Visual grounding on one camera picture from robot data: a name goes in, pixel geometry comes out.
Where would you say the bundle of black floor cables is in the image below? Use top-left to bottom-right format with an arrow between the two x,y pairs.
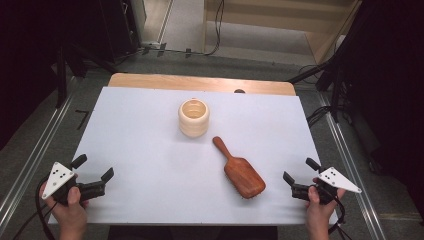
305,105 -> 335,129

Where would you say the black metal stand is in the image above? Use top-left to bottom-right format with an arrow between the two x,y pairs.
53,39 -> 118,110
287,56 -> 349,125

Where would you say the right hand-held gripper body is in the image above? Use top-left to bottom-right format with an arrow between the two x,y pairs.
290,166 -> 363,206

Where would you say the wooden table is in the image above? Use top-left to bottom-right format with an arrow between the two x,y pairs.
107,72 -> 297,97

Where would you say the person's right hand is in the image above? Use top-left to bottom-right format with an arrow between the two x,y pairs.
304,177 -> 347,234

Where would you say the wooden hairbrush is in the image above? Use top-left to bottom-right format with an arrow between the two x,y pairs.
212,135 -> 267,201

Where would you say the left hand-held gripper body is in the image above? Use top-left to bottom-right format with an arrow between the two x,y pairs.
41,161 -> 108,206

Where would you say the light wooden frame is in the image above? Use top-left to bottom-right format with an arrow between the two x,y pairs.
202,0 -> 364,65

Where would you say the white power strip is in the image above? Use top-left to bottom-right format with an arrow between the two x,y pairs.
140,40 -> 162,50

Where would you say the beige ribbed cup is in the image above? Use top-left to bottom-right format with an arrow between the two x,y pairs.
177,98 -> 211,139

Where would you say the hanging black cable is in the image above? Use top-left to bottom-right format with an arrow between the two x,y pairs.
202,0 -> 226,58

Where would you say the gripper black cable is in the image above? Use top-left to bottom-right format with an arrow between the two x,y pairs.
327,194 -> 353,240
34,176 -> 58,240

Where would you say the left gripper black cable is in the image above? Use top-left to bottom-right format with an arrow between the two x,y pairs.
34,176 -> 58,240

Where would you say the white board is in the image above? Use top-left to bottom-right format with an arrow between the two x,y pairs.
48,86 -> 339,226

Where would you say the black curtain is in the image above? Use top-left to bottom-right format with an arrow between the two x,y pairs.
328,0 -> 424,223
0,0 -> 143,152

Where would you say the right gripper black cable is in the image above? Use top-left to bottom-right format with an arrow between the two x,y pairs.
327,194 -> 353,240

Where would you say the metal floor rail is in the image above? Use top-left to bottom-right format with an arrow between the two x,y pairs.
0,75 -> 80,232
315,91 -> 388,240

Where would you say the thin black floor cable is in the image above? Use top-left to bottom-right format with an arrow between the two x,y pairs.
12,203 -> 48,240

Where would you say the person's left hand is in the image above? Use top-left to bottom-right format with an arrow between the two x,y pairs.
39,173 -> 90,236

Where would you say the person's dark lap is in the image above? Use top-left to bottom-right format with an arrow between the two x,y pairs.
107,225 -> 279,240

